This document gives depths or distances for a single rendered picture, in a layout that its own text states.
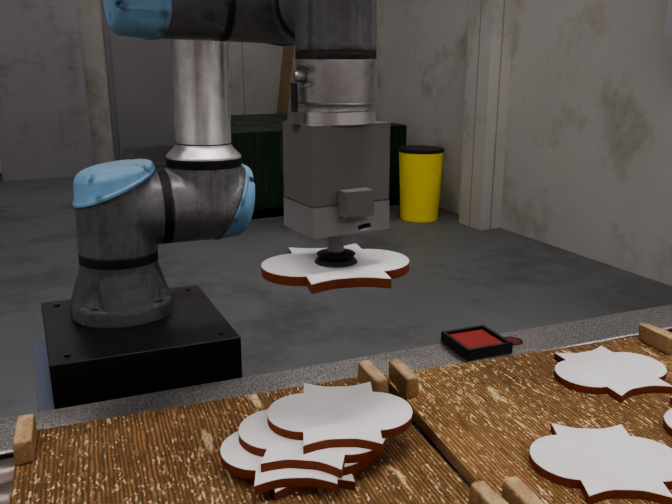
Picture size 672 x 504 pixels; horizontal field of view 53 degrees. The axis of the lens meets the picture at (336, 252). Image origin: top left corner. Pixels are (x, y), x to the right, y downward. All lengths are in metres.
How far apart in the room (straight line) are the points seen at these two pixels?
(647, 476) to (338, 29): 0.50
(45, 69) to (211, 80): 7.82
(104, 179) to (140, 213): 0.07
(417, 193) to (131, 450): 5.12
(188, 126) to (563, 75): 4.30
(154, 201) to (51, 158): 7.68
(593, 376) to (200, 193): 0.60
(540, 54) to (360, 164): 4.75
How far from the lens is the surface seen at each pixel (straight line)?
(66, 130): 8.74
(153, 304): 1.06
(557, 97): 5.21
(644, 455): 0.77
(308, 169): 0.62
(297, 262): 0.68
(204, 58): 1.04
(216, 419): 0.80
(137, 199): 1.02
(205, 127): 1.04
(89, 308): 1.06
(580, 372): 0.92
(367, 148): 0.64
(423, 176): 5.73
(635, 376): 0.94
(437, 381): 0.88
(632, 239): 4.78
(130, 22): 0.67
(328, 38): 0.62
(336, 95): 0.62
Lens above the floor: 1.32
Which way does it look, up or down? 16 degrees down
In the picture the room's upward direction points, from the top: straight up
